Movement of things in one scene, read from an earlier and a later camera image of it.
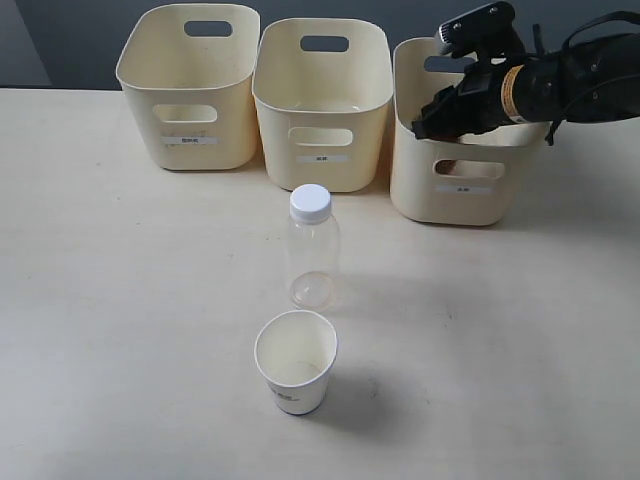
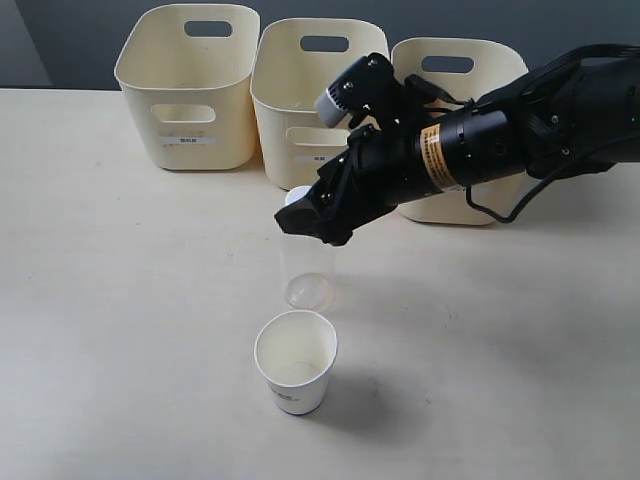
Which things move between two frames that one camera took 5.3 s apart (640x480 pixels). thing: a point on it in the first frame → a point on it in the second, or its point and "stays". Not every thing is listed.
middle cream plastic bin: [322, 90] stays
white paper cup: [294, 351] stays
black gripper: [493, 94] → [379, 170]
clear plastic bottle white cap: [312, 254] stays
